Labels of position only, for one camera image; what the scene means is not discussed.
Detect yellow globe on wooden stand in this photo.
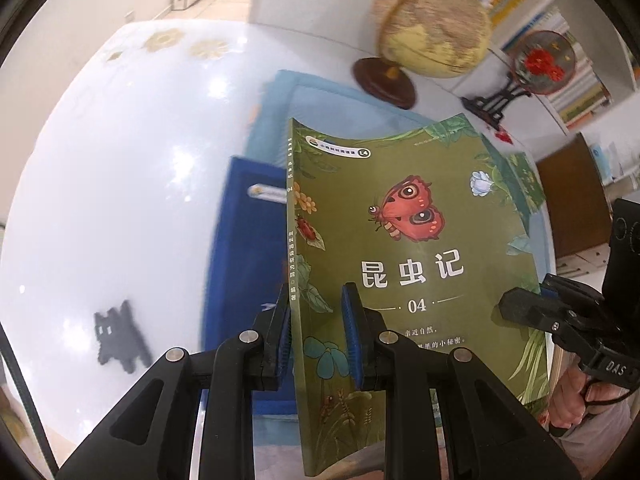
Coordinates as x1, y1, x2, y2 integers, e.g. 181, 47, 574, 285
352, 0, 493, 111

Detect person's right hand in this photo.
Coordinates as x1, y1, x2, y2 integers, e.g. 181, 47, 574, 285
546, 359, 593, 433

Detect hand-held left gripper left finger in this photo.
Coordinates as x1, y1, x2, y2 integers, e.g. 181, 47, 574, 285
57, 282, 293, 480

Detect light blue quilted mat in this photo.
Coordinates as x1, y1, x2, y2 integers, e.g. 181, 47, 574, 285
245, 69, 557, 428

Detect brown wooden cabinet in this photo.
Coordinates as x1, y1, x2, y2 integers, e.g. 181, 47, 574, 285
535, 132, 613, 261

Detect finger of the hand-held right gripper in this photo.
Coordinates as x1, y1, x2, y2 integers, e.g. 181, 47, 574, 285
540, 272, 608, 319
497, 287, 582, 337

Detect light blue tissue box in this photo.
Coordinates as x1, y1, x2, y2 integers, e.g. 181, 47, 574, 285
590, 142, 617, 183

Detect dark blue book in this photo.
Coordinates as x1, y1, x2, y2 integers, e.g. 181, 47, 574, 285
202, 155, 301, 416

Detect row of pale spine books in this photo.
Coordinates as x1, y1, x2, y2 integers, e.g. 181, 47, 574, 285
547, 7, 613, 128

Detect black pixel cat figure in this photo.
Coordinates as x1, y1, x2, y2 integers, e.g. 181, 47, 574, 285
92, 300, 153, 376

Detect dark teal insect book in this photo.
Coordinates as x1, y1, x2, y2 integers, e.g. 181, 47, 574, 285
500, 152, 547, 221

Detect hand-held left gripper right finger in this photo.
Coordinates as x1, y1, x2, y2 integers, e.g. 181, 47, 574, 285
340, 282, 583, 480

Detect person's right forearm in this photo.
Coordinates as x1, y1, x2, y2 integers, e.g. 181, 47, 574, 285
550, 395, 633, 478

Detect olive butterfly cover book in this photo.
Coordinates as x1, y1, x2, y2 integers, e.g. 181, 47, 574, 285
286, 112, 551, 478

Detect round red flower fan ornament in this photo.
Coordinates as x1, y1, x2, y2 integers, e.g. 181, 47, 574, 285
460, 30, 581, 133

